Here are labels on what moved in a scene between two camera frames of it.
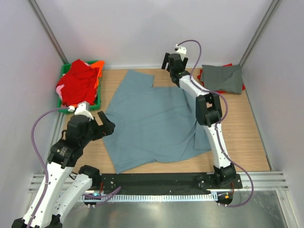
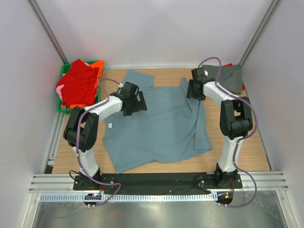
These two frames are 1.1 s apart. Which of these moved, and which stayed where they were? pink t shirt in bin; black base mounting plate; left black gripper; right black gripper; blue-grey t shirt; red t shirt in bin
Moved: left black gripper; right black gripper
Stayed: pink t shirt in bin; black base mounting plate; blue-grey t shirt; red t shirt in bin
